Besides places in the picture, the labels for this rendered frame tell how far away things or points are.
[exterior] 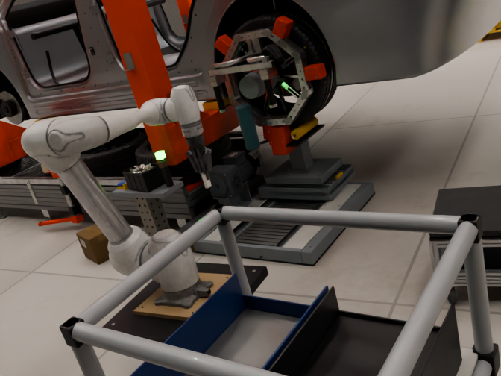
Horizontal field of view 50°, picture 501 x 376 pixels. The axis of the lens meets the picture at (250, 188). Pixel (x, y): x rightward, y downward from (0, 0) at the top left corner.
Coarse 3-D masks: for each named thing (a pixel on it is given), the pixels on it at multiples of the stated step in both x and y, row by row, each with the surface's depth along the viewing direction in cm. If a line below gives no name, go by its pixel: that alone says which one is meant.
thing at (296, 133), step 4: (312, 116) 323; (308, 120) 318; (312, 120) 319; (316, 120) 321; (304, 124) 313; (308, 124) 314; (312, 124) 317; (316, 124) 321; (296, 128) 308; (300, 128) 309; (304, 128) 310; (308, 128) 314; (292, 132) 307; (296, 132) 305; (300, 132) 307; (304, 132) 310; (292, 136) 305; (296, 136) 306; (300, 136) 307
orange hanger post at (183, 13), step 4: (180, 0) 597; (184, 0) 594; (188, 0) 593; (180, 4) 599; (184, 4) 597; (188, 4) 594; (180, 8) 602; (184, 8) 599; (188, 8) 596; (180, 12) 604; (184, 12) 601; (188, 12) 598; (184, 16) 603; (188, 16) 601; (184, 20) 606; (184, 24) 608
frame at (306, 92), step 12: (240, 36) 297; (252, 36) 292; (264, 36) 288; (276, 36) 284; (288, 48) 284; (300, 48) 285; (228, 60) 308; (300, 60) 283; (300, 72) 286; (228, 84) 316; (300, 84) 289; (240, 96) 323; (300, 96) 292; (252, 108) 320; (300, 108) 297; (264, 120) 313; (276, 120) 308; (288, 120) 304
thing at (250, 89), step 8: (256, 72) 291; (248, 80) 289; (256, 80) 287; (272, 80) 297; (240, 88) 294; (248, 88) 291; (256, 88) 288; (264, 88) 291; (248, 96) 293; (256, 96) 291
